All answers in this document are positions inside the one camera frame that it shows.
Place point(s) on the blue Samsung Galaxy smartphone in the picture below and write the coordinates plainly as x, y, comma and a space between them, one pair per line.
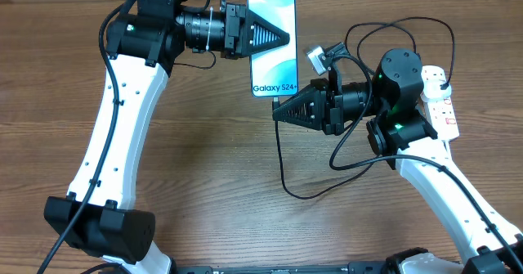
274, 71

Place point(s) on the white charger plug adapter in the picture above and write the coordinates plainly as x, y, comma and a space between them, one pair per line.
435, 90

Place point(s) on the white power strip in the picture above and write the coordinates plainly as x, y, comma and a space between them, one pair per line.
443, 110

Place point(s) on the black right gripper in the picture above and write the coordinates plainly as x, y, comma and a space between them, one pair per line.
317, 108

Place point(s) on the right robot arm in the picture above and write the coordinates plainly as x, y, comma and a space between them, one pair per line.
400, 103

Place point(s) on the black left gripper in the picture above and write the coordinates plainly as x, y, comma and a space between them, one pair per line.
238, 22

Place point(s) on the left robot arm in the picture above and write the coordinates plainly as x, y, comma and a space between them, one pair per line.
140, 42

